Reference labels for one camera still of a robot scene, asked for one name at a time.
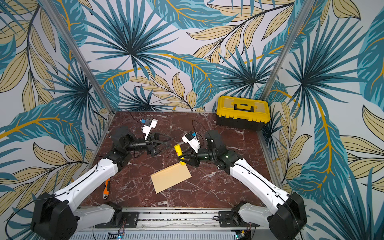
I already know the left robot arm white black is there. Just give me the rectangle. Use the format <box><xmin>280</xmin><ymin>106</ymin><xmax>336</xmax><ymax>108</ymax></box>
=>
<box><xmin>31</xmin><ymin>126</ymin><xmax>172</xmax><ymax>240</ymax></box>

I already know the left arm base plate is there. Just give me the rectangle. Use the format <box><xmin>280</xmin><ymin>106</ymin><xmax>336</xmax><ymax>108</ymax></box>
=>
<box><xmin>95</xmin><ymin>212</ymin><xmax>139</xmax><ymax>229</ymax></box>

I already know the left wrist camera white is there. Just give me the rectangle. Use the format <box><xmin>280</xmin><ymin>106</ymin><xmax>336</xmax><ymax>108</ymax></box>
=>
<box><xmin>141</xmin><ymin>119</ymin><xmax>158</xmax><ymax>140</ymax></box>

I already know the aluminium front rail frame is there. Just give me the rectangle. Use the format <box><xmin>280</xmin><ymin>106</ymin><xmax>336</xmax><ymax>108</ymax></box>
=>
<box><xmin>70</xmin><ymin>208</ymin><xmax>278</xmax><ymax>240</ymax></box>

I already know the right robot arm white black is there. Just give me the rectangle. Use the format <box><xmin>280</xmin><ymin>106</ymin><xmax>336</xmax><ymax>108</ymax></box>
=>
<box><xmin>175</xmin><ymin>130</ymin><xmax>308</xmax><ymax>240</ymax></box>

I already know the manila paper envelope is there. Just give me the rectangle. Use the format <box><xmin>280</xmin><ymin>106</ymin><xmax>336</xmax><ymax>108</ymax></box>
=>
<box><xmin>151</xmin><ymin>162</ymin><xmax>192</xmax><ymax>194</ymax></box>

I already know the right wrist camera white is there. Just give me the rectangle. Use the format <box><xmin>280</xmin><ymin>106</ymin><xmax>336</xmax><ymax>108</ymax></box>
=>
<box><xmin>182</xmin><ymin>132</ymin><xmax>201</xmax><ymax>153</ymax></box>

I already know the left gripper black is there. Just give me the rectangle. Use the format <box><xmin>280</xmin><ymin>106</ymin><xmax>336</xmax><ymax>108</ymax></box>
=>
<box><xmin>125</xmin><ymin>131</ymin><xmax>173</xmax><ymax>157</ymax></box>

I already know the right corner aluminium post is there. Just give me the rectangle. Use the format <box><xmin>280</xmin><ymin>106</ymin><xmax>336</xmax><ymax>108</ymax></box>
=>
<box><xmin>259</xmin><ymin>0</ymin><xmax>315</xmax><ymax>101</ymax></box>

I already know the left corner aluminium post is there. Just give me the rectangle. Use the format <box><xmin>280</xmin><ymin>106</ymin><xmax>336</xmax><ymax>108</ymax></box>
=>
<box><xmin>41</xmin><ymin>0</ymin><xmax>115</xmax><ymax>114</ymax></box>

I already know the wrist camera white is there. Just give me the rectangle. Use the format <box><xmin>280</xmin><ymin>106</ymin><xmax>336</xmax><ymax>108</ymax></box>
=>
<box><xmin>182</xmin><ymin>132</ymin><xmax>201</xmax><ymax>153</ymax></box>
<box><xmin>141</xmin><ymin>119</ymin><xmax>158</xmax><ymax>140</ymax></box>

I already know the corner aluminium post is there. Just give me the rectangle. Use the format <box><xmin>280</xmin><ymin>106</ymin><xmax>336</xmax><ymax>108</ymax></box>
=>
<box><xmin>259</xmin><ymin>0</ymin><xmax>315</xmax><ymax>101</ymax></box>
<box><xmin>41</xmin><ymin>0</ymin><xmax>115</xmax><ymax>114</ymax></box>

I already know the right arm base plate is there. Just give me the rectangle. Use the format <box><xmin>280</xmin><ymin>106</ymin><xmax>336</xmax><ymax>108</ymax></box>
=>
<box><xmin>218</xmin><ymin>211</ymin><xmax>260</xmax><ymax>228</ymax></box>

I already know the orange handled wrench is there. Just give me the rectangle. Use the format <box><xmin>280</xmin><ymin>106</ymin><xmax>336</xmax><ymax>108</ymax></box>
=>
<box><xmin>103</xmin><ymin>179</ymin><xmax>110</xmax><ymax>200</ymax></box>

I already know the yellow black toolbox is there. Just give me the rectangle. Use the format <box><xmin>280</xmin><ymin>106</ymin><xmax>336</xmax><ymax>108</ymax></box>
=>
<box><xmin>217</xmin><ymin>96</ymin><xmax>271</xmax><ymax>131</ymax></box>

